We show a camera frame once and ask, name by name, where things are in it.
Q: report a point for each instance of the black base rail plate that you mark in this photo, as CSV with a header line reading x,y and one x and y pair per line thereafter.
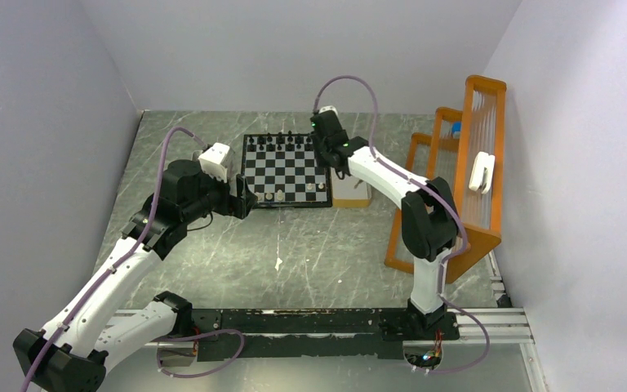
x,y
383,333

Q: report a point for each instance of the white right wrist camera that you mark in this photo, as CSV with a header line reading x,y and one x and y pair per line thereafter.
x,y
328,109

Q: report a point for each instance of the white clip object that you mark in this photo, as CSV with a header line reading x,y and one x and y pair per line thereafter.
x,y
481,176

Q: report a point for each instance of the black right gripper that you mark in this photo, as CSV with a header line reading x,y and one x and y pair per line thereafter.
x,y
321,160

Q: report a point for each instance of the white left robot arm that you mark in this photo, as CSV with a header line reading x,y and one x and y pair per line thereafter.
x,y
76,349

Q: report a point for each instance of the yellow tray of white pieces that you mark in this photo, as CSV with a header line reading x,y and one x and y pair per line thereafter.
x,y
348,191

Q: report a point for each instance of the black white chess board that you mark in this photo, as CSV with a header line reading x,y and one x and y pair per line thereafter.
x,y
266,172

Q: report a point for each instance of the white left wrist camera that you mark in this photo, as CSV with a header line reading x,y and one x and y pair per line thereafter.
x,y
216,162

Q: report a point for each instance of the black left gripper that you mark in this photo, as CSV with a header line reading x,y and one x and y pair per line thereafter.
x,y
237,206

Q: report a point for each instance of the blue cap bottle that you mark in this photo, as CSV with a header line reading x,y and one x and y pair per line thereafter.
x,y
455,129

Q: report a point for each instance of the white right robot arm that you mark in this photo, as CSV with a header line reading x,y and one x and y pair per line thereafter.
x,y
429,222

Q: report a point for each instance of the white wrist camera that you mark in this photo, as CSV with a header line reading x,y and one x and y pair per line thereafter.
x,y
216,162
328,109

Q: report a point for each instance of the orange wooden rack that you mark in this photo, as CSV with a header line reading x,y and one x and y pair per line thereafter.
x,y
482,118

